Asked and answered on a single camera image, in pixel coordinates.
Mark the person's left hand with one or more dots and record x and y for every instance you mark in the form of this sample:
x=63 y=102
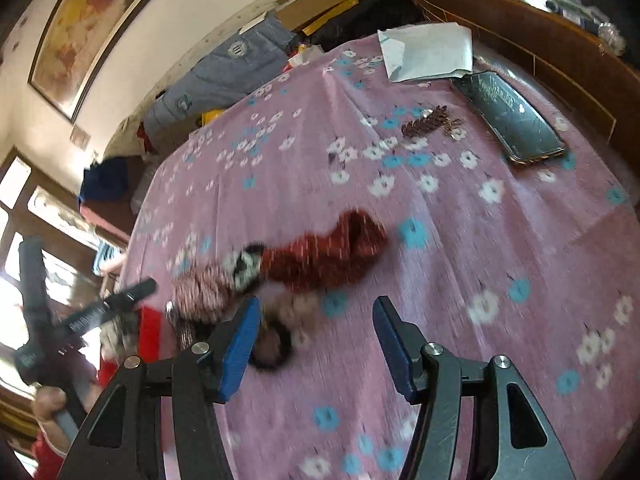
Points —
x=50 y=402

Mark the white black scrunchie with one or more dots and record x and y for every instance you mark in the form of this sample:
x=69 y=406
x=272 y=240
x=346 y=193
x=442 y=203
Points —
x=245 y=267

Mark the dark red patterned scrunchie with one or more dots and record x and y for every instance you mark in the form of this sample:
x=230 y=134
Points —
x=425 y=122

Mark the yellow packet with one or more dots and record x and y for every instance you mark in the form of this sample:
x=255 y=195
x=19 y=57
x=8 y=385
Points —
x=212 y=116

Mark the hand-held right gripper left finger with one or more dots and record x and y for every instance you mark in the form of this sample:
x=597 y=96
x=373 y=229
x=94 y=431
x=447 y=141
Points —
x=240 y=355

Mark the red patterned cloth garment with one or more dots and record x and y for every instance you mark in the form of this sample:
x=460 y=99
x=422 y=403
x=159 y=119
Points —
x=325 y=260

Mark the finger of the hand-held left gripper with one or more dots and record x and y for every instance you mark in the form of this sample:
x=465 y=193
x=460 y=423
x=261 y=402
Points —
x=130 y=297

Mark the pink striped scrunchie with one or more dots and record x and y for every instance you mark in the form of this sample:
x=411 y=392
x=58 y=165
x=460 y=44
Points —
x=200 y=290

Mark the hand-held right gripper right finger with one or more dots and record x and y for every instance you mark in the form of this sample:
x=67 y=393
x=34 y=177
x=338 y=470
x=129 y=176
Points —
x=397 y=355

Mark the blue cloth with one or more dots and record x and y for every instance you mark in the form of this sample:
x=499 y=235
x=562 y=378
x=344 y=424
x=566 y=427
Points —
x=105 y=180

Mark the beige scrunchie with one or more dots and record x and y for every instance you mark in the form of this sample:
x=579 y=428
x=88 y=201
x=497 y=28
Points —
x=295 y=312

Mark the wooden headboard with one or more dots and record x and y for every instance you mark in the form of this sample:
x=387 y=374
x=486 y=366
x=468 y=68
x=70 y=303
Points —
x=525 y=45

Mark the blue quilted blanket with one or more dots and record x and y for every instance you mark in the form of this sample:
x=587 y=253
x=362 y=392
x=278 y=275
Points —
x=225 y=70

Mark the white paper envelope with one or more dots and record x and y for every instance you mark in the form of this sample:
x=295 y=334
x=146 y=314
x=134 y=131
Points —
x=425 y=50

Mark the person's left forearm red sleeve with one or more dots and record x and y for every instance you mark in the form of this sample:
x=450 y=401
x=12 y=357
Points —
x=47 y=460

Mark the wall switch plate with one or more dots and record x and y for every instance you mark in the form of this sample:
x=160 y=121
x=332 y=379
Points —
x=80 y=137

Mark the wooden framed window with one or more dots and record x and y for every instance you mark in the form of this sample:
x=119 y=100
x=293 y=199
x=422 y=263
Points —
x=50 y=200

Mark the cardboard box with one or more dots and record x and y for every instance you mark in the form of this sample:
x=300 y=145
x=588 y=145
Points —
x=310 y=5

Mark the red white packet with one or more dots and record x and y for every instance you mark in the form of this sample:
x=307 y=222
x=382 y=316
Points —
x=302 y=55

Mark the framed painting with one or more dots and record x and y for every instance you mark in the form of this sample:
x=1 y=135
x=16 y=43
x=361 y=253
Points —
x=90 y=25

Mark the pink floral bedsheet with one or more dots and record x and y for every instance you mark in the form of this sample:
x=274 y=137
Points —
x=450 y=240

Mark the dark smartphone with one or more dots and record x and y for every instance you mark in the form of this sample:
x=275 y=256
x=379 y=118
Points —
x=510 y=115

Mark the black bag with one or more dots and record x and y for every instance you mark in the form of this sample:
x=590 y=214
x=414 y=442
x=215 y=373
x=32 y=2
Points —
x=360 y=20

